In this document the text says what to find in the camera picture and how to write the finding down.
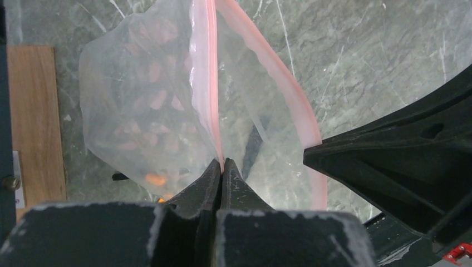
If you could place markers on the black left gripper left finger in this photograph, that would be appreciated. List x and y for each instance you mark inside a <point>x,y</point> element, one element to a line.
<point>200,200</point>

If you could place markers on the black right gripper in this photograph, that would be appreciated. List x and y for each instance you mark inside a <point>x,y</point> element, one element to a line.
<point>415,166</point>

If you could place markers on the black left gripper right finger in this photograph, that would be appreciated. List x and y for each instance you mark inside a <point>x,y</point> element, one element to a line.
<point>236,193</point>

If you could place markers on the clear zip top bag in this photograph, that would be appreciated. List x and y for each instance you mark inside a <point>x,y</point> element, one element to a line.
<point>169,90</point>

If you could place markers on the black hammer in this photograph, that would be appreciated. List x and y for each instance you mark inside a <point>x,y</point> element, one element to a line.
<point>251,150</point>

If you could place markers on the wooden block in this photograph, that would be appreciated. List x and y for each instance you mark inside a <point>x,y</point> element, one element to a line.
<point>36,133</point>

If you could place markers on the orange handled pliers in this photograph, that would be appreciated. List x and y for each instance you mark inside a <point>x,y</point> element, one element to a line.
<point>154,179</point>

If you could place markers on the dark flat network switch box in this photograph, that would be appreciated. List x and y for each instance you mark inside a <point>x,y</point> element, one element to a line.
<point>8,203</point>

